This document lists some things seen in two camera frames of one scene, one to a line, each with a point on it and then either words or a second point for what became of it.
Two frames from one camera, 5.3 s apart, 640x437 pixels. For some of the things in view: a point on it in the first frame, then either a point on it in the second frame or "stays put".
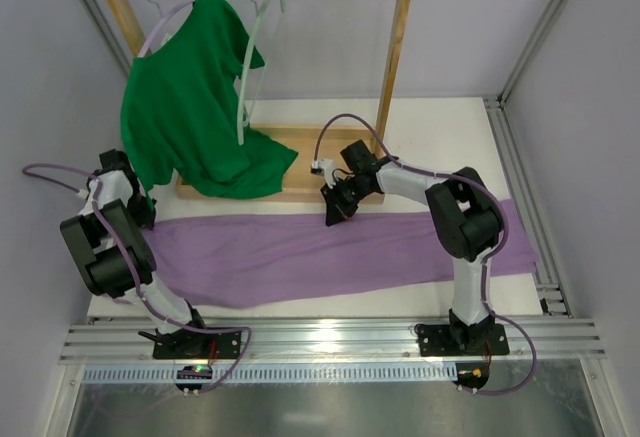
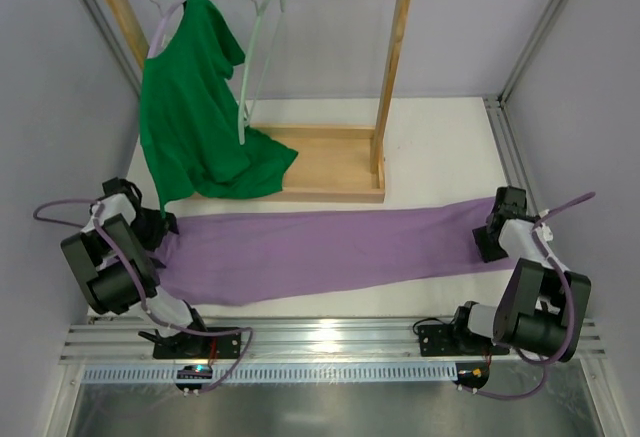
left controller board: [193, 372] stays put
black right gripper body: [341, 201] → [488, 237]
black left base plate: [195, 344] stays put
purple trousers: [238, 260] stays put
